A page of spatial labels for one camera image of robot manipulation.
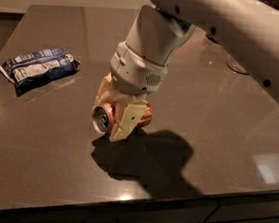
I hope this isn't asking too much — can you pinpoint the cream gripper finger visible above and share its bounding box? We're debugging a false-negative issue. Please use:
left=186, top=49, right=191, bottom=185
left=109, top=100, right=146, bottom=142
left=93, top=73, right=128, bottom=107

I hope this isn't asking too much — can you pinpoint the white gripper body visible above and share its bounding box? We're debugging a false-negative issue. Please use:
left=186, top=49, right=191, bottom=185
left=110, top=42, right=167, bottom=95

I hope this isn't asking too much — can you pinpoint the red coke can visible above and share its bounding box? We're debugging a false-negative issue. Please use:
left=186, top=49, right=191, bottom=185
left=91, top=103, right=153, bottom=135

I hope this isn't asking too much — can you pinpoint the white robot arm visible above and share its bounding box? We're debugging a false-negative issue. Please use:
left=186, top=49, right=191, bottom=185
left=92, top=0, right=279, bottom=142

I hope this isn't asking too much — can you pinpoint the blue chip bag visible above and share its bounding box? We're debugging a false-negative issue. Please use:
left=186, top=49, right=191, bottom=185
left=0, top=47, right=81, bottom=95

